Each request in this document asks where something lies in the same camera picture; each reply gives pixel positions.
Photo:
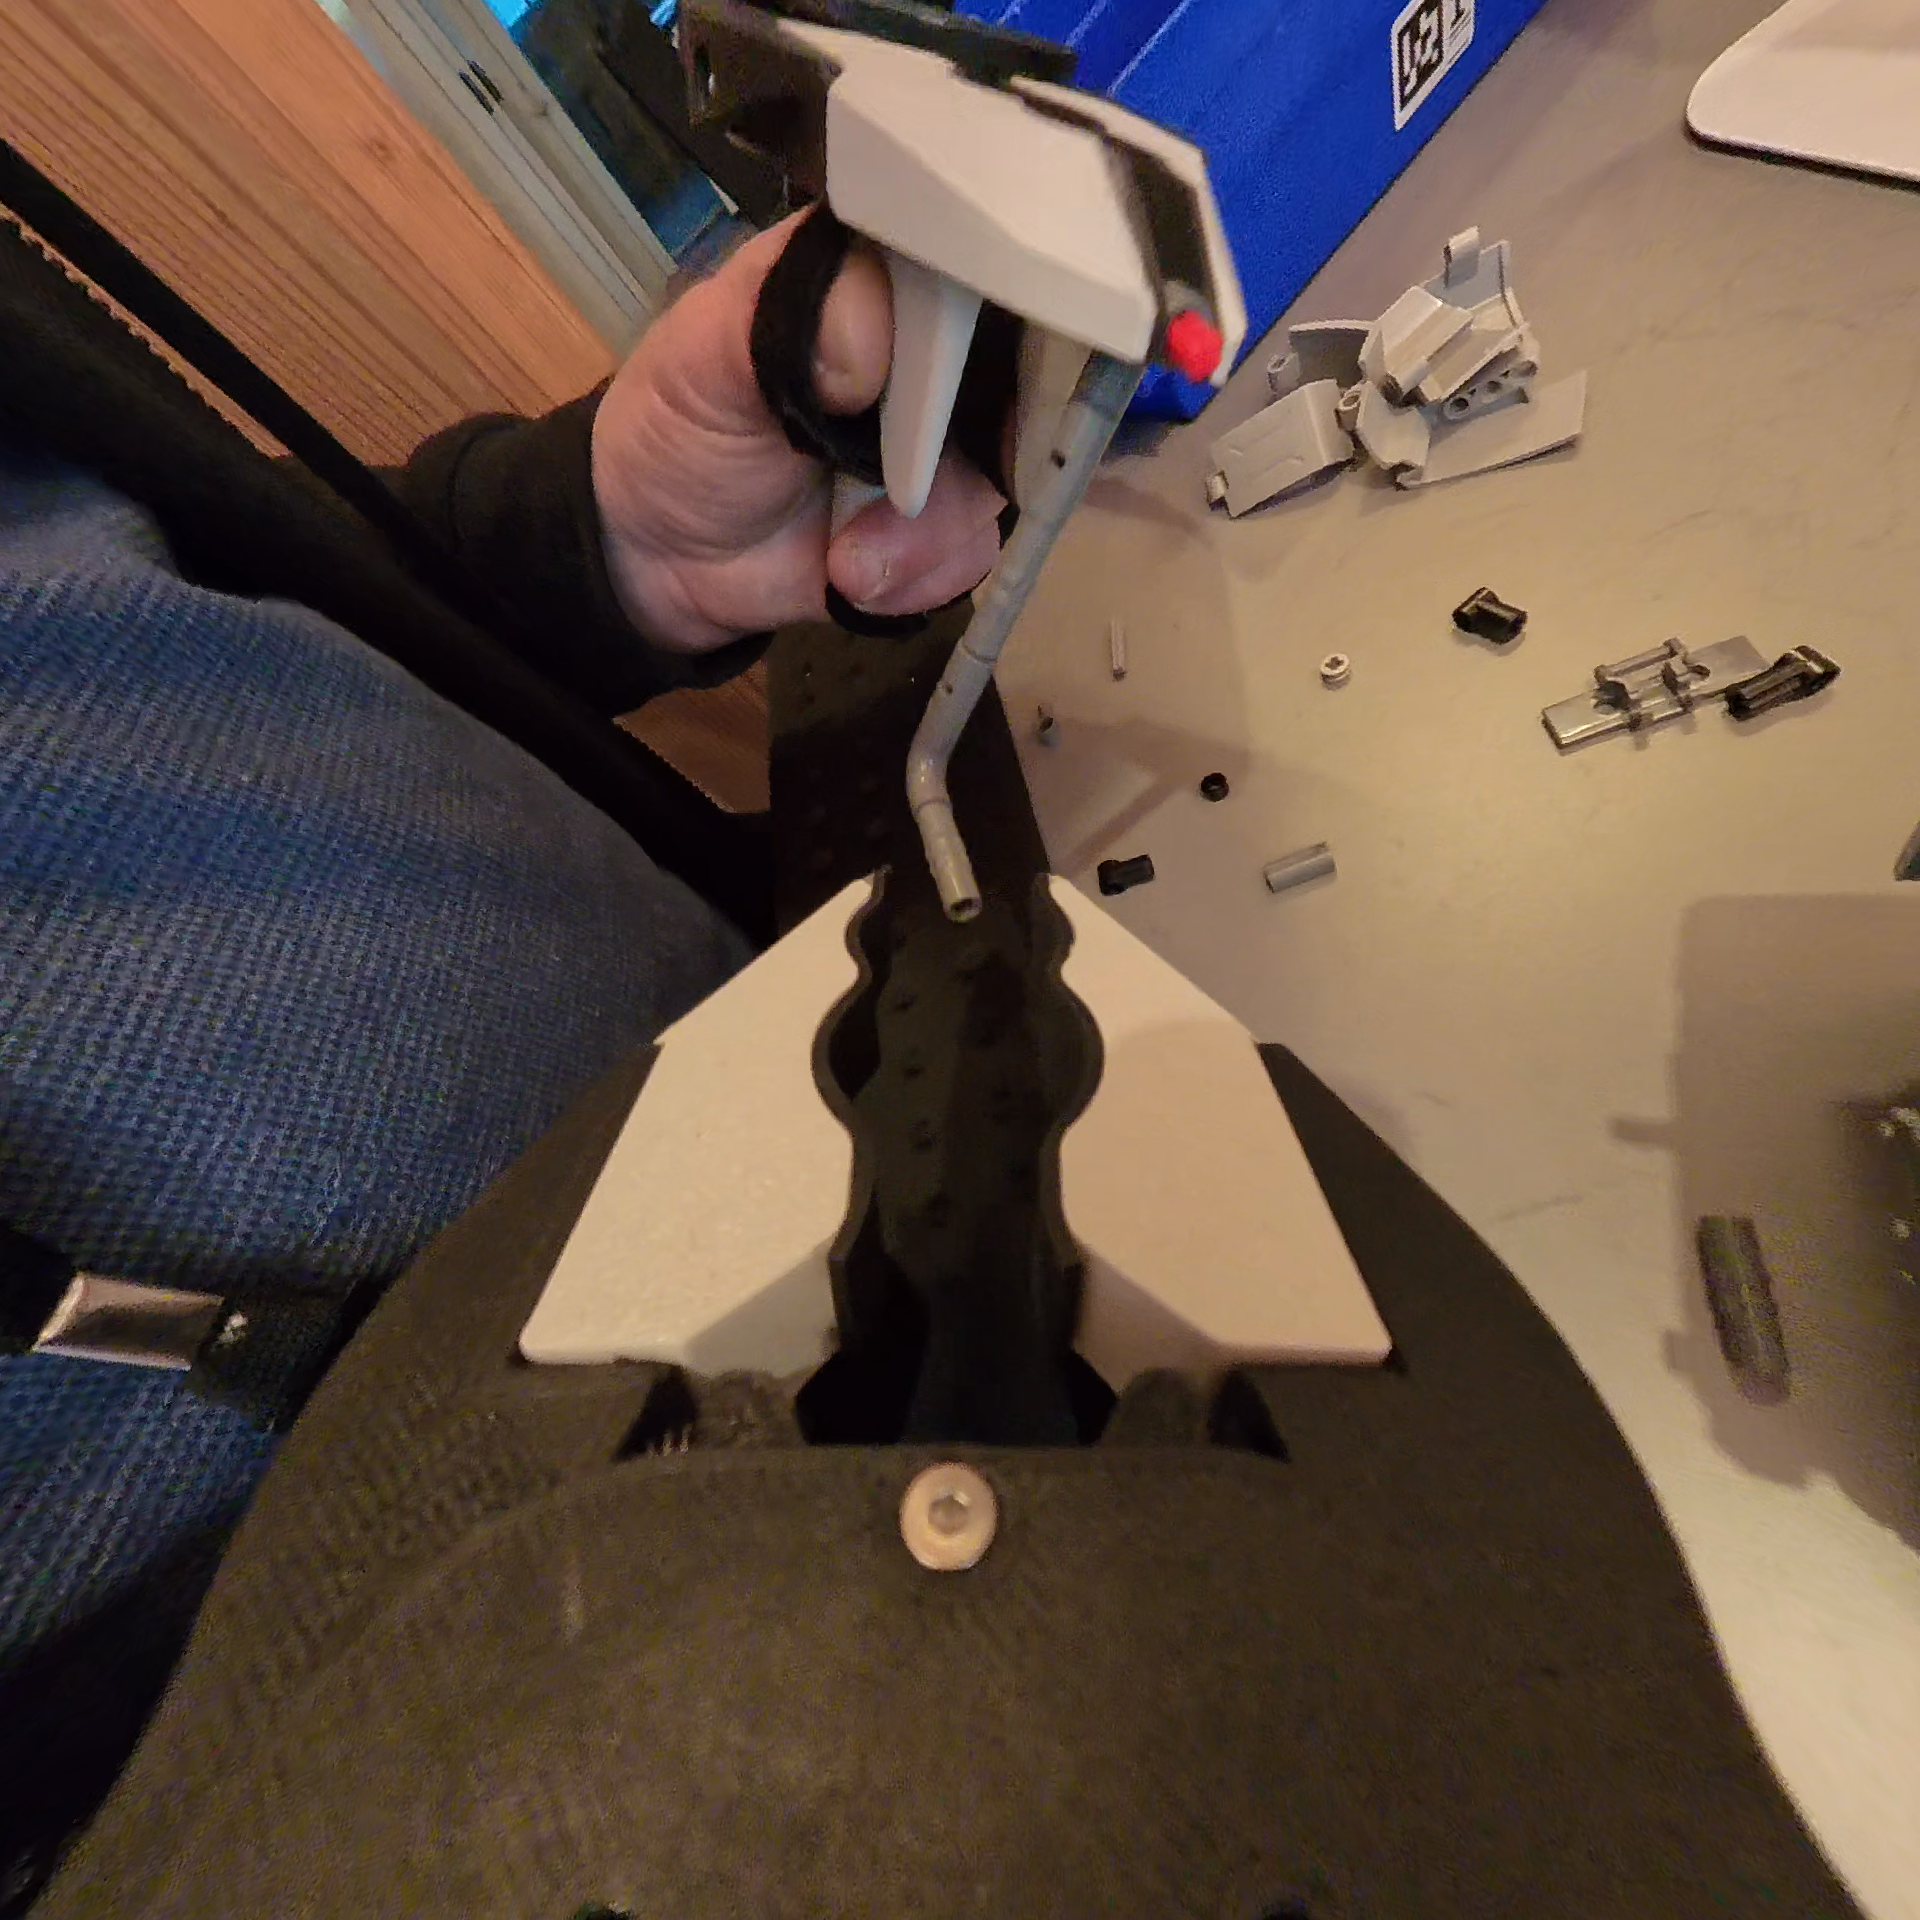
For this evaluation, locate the black perforated pad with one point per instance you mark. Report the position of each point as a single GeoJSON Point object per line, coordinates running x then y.
{"type": "Point", "coordinates": [884, 750]}

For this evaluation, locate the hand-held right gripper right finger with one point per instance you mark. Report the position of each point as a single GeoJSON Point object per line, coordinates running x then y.
{"type": "Point", "coordinates": [1231, 1201]}

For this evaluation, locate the small grey brick panel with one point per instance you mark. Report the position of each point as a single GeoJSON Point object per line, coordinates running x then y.
{"type": "Point", "coordinates": [1320, 352]}

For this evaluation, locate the blue plastic bin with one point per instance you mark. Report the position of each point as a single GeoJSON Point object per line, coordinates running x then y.
{"type": "Point", "coordinates": [1276, 120]}

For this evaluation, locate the grey brick wing assembly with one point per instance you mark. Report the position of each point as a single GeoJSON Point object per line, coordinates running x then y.
{"type": "Point", "coordinates": [1441, 338]}

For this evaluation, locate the grey track link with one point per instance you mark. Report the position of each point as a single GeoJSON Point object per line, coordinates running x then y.
{"type": "Point", "coordinates": [1709, 668]}

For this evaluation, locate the person's left hand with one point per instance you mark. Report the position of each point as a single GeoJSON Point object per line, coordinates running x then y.
{"type": "Point", "coordinates": [675, 481]}

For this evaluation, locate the wooden panel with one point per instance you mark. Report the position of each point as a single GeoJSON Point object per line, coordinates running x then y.
{"type": "Point", "coordinates": [269, 150]}

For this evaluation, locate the dark grey brick axle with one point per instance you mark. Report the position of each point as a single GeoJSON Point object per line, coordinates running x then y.
{"type": "Point", "coordinates": [1743, 1306]}

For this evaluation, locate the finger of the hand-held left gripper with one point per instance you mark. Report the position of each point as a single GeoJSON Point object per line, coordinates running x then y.
{"type": "Point", "coordinates": [1184, 212]}
{"type": "Point", "coordinates": [989, 194]}

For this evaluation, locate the black brick connector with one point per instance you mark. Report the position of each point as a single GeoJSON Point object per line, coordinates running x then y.
{"type": "Point", "coordinates": [1489, 615]}

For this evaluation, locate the grey curved brick panel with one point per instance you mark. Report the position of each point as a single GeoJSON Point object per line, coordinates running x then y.
{"type": "Point", "coordinates": [1276, 452]}

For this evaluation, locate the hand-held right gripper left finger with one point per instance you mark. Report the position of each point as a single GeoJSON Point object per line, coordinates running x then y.
{"type": "Point", "coordinates": [690, 1201]}

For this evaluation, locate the short grey brick tube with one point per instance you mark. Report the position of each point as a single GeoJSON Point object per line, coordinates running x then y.
{"type": "Point", "coordinates": [1299, 870]}

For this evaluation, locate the grey bent brick tube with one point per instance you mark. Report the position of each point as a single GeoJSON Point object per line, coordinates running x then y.
{"type": "Point", "coordinates": [1036, 525]}

